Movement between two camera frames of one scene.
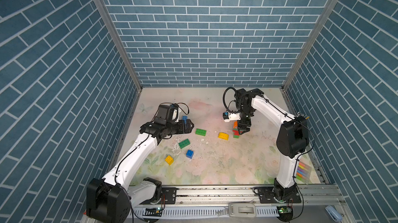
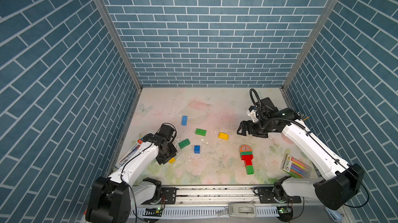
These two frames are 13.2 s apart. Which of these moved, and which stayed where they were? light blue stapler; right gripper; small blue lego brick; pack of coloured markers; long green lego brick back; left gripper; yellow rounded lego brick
Moved: small blue lego brick; right gripper; left gripper
Stayed: pack of coloured markers; light blue stapler; long green lego brick back; yellow rounded lego brick
